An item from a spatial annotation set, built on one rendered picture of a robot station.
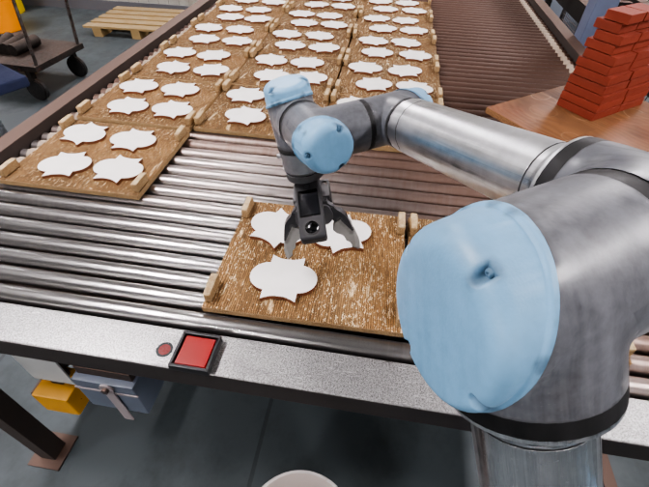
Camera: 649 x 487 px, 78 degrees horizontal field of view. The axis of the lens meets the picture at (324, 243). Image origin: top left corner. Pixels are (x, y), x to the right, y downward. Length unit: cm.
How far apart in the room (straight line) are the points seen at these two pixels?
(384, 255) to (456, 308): 71
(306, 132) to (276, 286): 40
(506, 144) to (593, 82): 104
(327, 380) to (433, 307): 53
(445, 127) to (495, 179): 10
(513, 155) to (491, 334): 23
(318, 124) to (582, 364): 41
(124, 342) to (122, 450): 98
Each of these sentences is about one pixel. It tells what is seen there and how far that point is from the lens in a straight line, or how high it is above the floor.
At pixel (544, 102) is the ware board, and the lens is 152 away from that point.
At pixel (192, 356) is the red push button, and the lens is 81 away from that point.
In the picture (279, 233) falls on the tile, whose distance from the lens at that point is 96.
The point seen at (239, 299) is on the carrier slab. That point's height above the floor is 94.
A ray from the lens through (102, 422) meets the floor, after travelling 191.
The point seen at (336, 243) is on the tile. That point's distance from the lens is 93.
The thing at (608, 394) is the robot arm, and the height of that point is 139.
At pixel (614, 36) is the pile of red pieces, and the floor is 126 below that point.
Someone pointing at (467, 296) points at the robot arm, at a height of 144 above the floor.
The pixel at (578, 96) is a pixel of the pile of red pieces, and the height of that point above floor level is 109.
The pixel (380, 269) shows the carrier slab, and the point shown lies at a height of 94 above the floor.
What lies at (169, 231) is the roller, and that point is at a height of 91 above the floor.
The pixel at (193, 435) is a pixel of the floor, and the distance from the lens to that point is 177.
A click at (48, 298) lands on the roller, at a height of 92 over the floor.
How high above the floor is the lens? 160
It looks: 45 degrees down
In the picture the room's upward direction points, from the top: 2 degrees clockwise
